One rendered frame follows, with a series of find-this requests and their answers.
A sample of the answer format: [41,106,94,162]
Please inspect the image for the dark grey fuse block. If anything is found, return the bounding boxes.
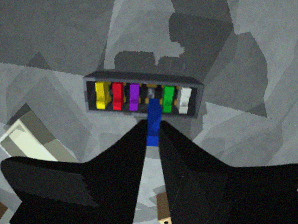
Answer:
[82,71,204,120]

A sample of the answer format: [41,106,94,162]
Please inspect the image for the purple fuse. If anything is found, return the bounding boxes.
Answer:
[130,83,140,111]

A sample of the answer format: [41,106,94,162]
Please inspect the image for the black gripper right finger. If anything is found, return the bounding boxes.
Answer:
[158,121,298,224]

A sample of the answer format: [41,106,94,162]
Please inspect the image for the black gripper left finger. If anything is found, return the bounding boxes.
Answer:
[0,120,148,224]

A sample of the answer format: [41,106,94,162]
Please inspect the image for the green fuse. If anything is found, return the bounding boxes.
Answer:
[161,84,174,113]

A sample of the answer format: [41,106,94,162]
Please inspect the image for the blue fuse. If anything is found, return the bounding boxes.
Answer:
[146,93,161,147]

